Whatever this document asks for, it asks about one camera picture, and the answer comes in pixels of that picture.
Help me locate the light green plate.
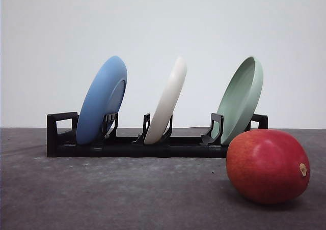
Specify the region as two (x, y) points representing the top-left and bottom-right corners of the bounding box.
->
(213, 56), (264, 145)

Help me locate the blue plate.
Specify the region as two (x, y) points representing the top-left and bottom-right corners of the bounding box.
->
(76, 55), (128, 145)

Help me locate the white plate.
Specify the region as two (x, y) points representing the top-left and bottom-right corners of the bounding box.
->
(144, 57), (187, 145)

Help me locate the black plastic dish rack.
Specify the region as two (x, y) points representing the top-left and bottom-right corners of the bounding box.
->
(46, 112), (268, 158)

